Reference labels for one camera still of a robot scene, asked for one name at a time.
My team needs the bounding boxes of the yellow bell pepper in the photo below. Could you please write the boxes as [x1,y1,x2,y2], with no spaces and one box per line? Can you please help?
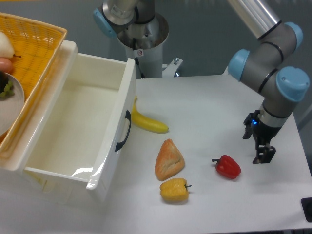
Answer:
[159,178,191,202]

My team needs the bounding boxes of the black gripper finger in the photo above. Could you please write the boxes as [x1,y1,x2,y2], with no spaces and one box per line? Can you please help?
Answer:
[253,144,276,164]
[242,125,253,139]

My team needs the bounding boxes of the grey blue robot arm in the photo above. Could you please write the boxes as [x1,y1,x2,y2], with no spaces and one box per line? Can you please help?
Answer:
[93,0,310,164]

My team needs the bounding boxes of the yellow banana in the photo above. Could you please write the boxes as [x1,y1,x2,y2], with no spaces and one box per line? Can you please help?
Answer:
[131,96,169,134]

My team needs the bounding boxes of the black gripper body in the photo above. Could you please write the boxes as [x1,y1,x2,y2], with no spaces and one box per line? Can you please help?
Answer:
[245,110,280,146]

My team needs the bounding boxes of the black corner object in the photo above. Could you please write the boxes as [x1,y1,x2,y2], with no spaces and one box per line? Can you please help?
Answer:
[301,197,312,223]

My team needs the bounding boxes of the black cable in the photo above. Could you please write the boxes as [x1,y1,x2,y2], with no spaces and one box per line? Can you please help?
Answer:
[132,38,147,79]

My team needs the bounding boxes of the white plastic drawer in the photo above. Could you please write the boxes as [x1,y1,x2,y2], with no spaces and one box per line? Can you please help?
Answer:
[26,53,136,203]

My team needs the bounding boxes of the white plate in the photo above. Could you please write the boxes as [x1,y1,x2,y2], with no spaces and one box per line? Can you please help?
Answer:
[0,74,25,137]

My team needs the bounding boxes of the red bell pepper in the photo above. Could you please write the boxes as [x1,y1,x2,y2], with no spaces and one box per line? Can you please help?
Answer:
[211,155,241,179]

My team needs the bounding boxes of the yellow woven basket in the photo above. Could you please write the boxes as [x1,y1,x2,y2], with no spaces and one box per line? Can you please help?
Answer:
[0,13,67,159]

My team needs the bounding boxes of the orange pastry bread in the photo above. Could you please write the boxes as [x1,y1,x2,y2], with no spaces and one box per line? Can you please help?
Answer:
[155,139,185,181]

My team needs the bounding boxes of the white drawer cabinet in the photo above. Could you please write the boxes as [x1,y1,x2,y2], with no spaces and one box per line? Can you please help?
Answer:
[0,40,78,204]

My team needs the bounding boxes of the white mounting bracket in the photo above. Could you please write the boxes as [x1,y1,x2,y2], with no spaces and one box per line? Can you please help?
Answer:
[162,58,183,78]

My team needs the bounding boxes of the pink sausage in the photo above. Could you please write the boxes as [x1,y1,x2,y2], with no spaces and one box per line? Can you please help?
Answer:
[0,58,13,73]

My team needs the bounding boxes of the green grapes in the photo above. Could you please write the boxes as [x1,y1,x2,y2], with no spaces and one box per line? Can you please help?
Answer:
[0,80,14,98]

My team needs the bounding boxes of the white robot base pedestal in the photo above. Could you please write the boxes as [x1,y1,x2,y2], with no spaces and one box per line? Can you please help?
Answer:
[117,13,169,78]

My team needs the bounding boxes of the black drawer handle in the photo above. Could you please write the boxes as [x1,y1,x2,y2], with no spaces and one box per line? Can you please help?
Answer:
[115,109,132,152]

